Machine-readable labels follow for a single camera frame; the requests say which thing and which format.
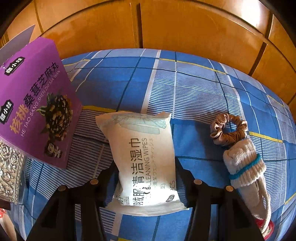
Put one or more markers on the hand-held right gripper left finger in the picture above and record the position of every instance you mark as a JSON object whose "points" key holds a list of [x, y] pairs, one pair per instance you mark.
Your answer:
{"points": [[101, 185]]}

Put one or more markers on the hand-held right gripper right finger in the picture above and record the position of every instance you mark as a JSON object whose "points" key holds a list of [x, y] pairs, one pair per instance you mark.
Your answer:
{"points": [[185, 180]]}

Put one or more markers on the white wet wipes pack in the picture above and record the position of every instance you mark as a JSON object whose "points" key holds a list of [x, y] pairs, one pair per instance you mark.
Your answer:
{"points": [[138, 150]]}

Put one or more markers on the brown satin scrunchie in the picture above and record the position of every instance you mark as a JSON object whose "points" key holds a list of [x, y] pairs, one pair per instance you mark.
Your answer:
{"points": [[217, 132]]}

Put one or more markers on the white sock with teal stripe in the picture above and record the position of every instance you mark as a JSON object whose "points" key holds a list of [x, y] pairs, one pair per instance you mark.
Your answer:
{"points": [[240, 162]]}

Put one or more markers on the blue plaid bedsheet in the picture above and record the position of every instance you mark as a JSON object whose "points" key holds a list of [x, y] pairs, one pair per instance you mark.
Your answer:
{"points": [[196, 92]]}

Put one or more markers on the ornate metal tissue box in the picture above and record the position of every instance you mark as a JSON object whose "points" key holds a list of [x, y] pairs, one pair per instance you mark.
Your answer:
{"points": [[11, 166]]}

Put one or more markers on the purple carton box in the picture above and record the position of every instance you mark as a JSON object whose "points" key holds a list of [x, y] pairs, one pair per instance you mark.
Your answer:
{"points": [[34, 97]]}

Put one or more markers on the wooden wardrobe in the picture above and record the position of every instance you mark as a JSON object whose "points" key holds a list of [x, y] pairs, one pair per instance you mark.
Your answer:
{"points": [[185, 27]]}

